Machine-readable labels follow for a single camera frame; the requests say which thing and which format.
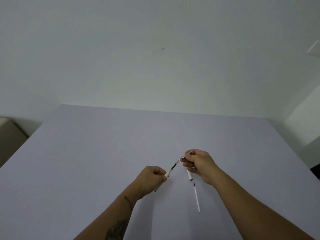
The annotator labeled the white pen barrel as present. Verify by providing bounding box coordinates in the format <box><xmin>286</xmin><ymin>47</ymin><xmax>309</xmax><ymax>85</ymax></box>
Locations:
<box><xmin>153</xmin><ymin>171</ymin><xmax>173</xmax><ymax>193</ymax></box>

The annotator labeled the person's right forearm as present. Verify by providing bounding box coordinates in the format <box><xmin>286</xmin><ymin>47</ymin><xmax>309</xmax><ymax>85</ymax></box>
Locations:
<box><xmin>212</xmin><ymin>172</ymin><xmax>316</xmax><ymax>240</ymax></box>

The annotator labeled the white pen refill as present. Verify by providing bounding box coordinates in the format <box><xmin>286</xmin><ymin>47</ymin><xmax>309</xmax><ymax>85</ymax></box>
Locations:
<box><xmin>193</xmin><ymin>183</ymin><xmax>201</xmax><ymax>213</ymax></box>

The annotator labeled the person's right hand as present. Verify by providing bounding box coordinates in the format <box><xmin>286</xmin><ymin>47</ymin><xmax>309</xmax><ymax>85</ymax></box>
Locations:
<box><xmin>182</xmin><ymin>149</ymin><xmax>224</xmax><ymax>187</ymax></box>

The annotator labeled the person's left hand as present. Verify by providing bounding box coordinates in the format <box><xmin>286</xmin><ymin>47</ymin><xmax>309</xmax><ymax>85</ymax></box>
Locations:
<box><xmin>132</xmin><ymin>165</ymin><xmax>168</xmax><ymax>200</ymax></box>

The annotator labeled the person's left forearm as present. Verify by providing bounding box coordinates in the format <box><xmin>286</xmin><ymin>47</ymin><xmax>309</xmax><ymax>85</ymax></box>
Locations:
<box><xmin>72</xmin><ymin>185</ymin><xmax>144</xmax><ymax>240</ymax></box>

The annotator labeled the black pen refill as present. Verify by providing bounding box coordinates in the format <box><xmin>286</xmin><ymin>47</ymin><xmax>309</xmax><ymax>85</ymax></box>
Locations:
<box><xmin>169</xmin><ymin>151</ymin><xmax>193</xmax><ymax>173</ymax></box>

